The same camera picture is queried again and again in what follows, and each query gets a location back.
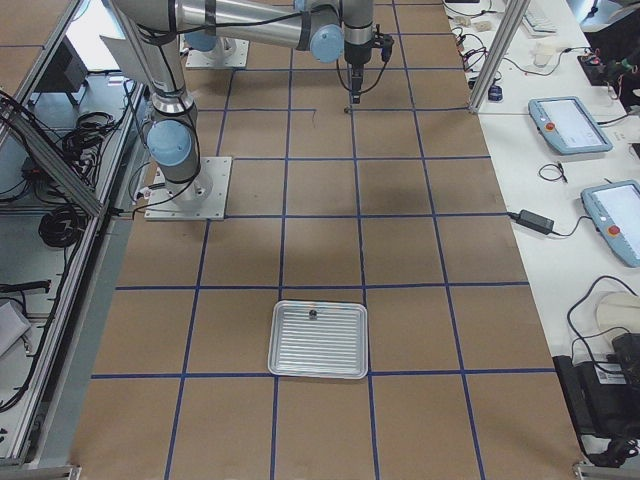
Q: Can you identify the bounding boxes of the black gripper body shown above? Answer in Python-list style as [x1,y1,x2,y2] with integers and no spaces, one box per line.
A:
[344,41,373,93]

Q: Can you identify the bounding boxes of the silver ribbed metal tray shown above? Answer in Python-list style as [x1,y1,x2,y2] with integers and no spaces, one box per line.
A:
[267,300,369,380]

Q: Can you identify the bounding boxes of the white keyboard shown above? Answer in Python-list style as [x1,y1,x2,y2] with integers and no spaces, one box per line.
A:
[522,5,557,37]

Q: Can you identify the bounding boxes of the upper blue teach pendant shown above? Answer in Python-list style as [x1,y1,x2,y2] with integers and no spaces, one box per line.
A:
[528,96,613,155]

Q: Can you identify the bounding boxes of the blue teach pendant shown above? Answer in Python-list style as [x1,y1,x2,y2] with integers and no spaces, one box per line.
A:
[528,96,613,155]
[581,180,639,268]

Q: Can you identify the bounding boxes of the black power adapter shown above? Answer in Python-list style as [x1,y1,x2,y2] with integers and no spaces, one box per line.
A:
[516,209,554,235]

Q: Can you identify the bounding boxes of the lower blue teach pendant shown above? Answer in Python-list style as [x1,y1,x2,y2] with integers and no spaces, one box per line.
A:
[581,180,639,268]

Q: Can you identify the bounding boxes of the black equipment box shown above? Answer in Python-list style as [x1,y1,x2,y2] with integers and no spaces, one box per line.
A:
[553,355,639,468]

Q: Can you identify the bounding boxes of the aluminium frame post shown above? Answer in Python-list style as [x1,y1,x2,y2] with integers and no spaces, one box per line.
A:
[469,0,530,114]

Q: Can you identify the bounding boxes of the small black looped cable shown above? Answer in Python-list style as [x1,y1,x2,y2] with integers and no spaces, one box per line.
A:
[538,161,568,184]

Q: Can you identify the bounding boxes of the coiled black cable bundle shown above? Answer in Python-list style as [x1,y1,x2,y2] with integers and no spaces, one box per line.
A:
[38,205,85,249]

